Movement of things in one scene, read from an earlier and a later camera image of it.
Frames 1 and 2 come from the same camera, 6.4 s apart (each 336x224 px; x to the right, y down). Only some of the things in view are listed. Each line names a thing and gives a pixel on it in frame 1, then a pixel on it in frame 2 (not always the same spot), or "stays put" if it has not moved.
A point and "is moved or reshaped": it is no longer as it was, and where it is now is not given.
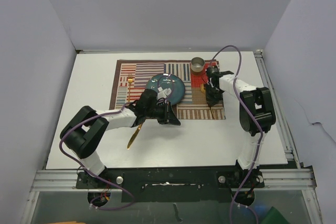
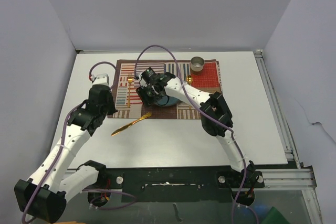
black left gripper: [168, 116] -> [112, 109]
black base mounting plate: [175, 184] stays put
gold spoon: [202, 89] -> [189, 79]
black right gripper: [212, 101] -> [142, 92]
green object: [274, 216] stays put
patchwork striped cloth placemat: [132, 76] stays put
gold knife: [134, 135] is moved or reshaped
